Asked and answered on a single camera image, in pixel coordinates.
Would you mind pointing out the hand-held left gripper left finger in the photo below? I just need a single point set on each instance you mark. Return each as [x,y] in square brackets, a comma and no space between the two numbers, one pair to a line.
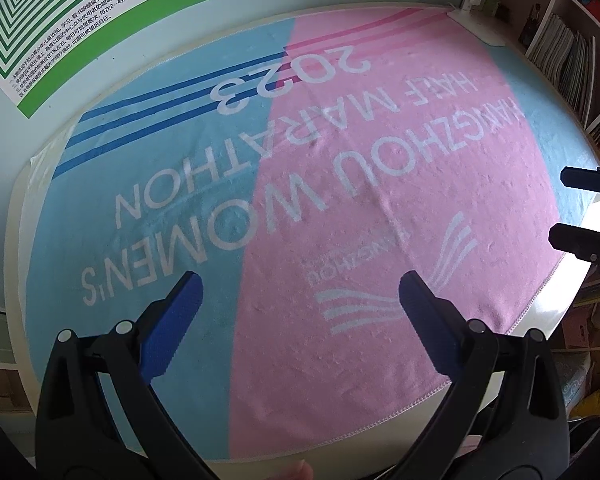
[175,330]

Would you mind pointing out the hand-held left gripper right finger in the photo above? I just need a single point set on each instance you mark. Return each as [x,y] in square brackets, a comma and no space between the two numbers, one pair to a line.
[425,320]

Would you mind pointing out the row of books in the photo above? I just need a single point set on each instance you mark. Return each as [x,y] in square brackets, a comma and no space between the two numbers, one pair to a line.
[562,60]

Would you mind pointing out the wooden bookshelf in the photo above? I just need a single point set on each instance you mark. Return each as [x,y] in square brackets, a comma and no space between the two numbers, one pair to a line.
[570,0]

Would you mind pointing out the yellow bag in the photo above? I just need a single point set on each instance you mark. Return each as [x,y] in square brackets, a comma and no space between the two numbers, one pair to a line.
[597,400]

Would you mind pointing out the person's left hand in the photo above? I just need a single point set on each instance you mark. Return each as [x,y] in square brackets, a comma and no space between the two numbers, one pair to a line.
[295,471]

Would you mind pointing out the cardboard box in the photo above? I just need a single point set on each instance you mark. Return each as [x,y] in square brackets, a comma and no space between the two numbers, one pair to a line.
[580,325]

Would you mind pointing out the green bottle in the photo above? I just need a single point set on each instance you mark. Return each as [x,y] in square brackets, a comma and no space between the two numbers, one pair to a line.
[492,0]

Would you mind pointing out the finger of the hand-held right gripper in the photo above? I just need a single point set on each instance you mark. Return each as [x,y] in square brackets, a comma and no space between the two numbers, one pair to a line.
[575,240]
[580,178]

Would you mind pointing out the green striped wall poster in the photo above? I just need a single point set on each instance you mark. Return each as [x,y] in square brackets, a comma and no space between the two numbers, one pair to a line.
[80,10]

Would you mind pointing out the pink and blue printed towel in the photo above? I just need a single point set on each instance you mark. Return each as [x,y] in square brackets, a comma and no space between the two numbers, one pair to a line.
[305,160]

